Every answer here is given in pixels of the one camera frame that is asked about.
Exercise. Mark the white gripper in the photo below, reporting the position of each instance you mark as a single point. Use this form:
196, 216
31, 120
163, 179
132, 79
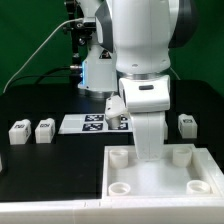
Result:
146, 102

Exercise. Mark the white square table top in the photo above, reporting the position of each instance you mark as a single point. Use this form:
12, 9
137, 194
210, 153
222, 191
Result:
183, 172

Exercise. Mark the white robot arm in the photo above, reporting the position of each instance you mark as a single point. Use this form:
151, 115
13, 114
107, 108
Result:
127, 60

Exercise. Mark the white sheet with tags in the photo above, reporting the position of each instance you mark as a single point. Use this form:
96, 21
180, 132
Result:
91, 123

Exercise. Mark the black camera stand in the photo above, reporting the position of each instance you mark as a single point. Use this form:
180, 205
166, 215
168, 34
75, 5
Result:
78, 34

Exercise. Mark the white front wall fence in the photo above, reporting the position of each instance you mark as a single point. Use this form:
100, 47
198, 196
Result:
193, 210

